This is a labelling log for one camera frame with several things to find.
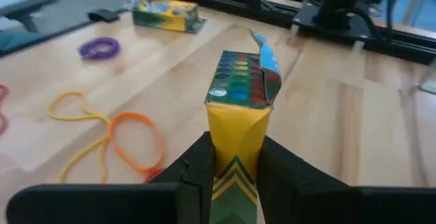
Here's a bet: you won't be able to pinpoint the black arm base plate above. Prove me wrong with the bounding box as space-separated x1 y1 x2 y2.
291 2 382 46

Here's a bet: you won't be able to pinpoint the blue-printed Crayola crayon box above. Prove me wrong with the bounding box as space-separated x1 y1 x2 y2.
131 0 207 35

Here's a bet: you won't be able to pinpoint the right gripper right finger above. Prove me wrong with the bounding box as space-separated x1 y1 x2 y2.
257 135 436 224

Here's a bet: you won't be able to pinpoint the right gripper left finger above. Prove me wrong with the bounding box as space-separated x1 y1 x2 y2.
6 131 215 224

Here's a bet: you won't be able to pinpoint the black table clamp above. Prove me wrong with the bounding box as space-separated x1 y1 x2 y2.
87 8 121 23

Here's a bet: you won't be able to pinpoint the purple spiral coil bracelet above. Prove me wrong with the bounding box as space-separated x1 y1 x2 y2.
77 36 122 61

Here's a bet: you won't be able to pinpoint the yellow rubber band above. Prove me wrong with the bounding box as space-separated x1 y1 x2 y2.
46 90 113 185

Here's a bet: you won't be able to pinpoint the orange rubber band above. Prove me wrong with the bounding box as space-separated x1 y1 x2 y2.
108 111 167 176

